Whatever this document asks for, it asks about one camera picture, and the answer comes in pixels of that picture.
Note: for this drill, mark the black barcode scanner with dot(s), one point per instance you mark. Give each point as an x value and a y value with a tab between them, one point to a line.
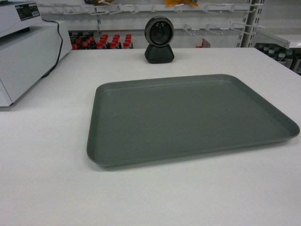
159	32

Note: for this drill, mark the grey silver tray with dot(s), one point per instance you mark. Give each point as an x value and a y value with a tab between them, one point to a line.
156	119

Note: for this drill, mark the white cash register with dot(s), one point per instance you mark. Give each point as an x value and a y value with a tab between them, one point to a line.
29	47

